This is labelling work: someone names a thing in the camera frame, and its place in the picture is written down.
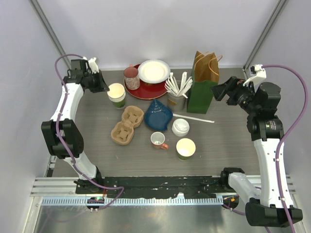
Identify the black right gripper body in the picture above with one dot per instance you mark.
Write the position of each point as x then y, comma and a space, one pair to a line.
242, 95

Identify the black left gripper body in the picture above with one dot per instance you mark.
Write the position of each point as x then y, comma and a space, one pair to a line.
95, 83

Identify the green paper cups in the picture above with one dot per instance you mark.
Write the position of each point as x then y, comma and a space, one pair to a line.
117, 94

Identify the stack of white lids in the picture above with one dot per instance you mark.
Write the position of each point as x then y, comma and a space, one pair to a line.
180, 127

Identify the green paper coffee cup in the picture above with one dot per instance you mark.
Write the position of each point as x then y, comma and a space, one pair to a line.
185, 148

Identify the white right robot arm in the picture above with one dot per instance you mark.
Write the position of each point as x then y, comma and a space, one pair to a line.
271, 205

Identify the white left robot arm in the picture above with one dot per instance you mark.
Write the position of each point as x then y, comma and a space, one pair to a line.
61, 135

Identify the green brown paper bag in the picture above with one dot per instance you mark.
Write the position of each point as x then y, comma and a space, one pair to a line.
205, 74

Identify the pink floral mug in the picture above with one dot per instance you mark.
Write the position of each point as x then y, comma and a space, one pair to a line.
131, 77

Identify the wrapped white straw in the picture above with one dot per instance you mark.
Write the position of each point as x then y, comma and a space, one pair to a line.
193, 118

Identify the red round tray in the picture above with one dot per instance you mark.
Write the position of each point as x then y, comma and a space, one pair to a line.
147, 90

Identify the grey metal utensil tin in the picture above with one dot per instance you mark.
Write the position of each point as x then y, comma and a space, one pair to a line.
176, 104

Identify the white paper plate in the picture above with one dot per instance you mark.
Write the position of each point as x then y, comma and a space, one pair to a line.
153, 71

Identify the cardboard cup carrier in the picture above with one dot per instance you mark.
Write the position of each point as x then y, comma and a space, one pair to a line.
123, 132

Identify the bundle of wrapped white utensils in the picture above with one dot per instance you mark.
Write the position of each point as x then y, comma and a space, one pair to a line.
178, 89

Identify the blue shell-shaped dish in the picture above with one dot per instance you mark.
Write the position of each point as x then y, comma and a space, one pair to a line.
158, 116

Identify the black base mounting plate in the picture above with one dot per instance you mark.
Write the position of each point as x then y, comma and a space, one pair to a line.
164, 187

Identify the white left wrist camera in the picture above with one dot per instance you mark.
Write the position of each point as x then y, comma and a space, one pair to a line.
92, 64

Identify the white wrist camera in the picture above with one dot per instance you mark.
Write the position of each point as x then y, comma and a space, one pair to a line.
259, 75
92, 64

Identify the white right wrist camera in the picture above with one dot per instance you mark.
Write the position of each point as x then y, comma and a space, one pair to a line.
259, 75

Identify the small pink handled cup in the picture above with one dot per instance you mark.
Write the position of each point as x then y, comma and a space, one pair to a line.
158, 140

